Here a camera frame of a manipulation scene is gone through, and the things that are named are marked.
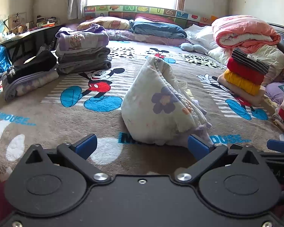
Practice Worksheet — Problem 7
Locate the purple fleece garment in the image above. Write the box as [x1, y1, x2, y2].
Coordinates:
[55, 24, 107, 39]

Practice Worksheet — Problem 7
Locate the maroon pillow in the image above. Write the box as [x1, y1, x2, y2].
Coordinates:
[134, 13, 180, 26]

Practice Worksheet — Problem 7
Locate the white curtain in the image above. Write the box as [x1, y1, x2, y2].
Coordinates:
[67, 0, 89, 20]

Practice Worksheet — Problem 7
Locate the pink floral quilt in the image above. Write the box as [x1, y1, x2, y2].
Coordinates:
[105, 28, 192, 46]

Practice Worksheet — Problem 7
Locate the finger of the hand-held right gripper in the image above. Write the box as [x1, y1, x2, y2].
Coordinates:
[259, 139, 284, 162]

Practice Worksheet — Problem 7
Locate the blue plastic bag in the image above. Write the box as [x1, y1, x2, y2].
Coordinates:
[0, 46, 13, 73]

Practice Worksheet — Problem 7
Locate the grey folded garment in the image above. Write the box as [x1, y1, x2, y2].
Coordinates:
[57, 59, 113, 74]
[56, 47, 112, 63]

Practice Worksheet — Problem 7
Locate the light blue plush toy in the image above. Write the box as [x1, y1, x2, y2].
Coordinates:
[180, 43, 209, 54]

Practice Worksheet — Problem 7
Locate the white crumpled quilt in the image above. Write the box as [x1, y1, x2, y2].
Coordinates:
[184, 25, 230, 63]

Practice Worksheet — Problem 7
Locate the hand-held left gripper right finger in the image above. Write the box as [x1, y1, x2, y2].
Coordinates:
[174, 135, 261, 185]

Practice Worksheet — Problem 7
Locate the red folded garment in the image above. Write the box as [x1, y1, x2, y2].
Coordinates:
[227, 58, 267, 86]

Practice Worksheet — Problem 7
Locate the pink rolled quilt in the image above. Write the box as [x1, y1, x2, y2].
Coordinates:
[212, 15, 281, 51]

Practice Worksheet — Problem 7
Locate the yellow folded garment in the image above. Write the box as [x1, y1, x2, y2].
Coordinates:
[224, 70, 261, 96]

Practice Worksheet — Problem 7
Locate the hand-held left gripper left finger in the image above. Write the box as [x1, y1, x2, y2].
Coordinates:
[25, 134, 112, 185]

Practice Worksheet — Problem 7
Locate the black striped folded garment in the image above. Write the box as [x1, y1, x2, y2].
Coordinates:
[231, 48, 270, 75]

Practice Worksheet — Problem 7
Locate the white floral garment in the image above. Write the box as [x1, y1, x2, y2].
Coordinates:
[121, 55, 213, 147]

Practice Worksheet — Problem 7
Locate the cream quilt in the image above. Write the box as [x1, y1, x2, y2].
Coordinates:
[237, 44, 284, 87]

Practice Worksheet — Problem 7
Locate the cartoon mouse printed blanket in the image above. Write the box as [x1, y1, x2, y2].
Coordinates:
[0, 40, 284, 194]

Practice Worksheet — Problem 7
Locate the black desk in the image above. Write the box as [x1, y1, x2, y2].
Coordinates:
[0, 24, 67, 61]

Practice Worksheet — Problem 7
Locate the lilac floral folded garment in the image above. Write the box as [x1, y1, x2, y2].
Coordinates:
[57, 31, 109, 52]

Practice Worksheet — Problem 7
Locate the cardboard box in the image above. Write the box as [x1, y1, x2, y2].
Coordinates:
[8, 13, 28, 32]

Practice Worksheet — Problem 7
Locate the purple striped folded blanket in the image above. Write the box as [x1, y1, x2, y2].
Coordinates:
[2, 69, 59, 102]

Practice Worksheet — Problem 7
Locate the lilac cloth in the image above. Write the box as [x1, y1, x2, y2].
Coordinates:
[264, 82, 284, 105]

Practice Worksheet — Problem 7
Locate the yellow floral pillow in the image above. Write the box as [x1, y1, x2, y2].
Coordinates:
[77, 16, 131, 32]

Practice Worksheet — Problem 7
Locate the beige folded garment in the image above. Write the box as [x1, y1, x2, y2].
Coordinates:
[217, 74, 267, 106]

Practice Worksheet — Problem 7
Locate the colourful foam play mat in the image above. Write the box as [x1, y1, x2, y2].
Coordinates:
[83, 5, 218, 26]

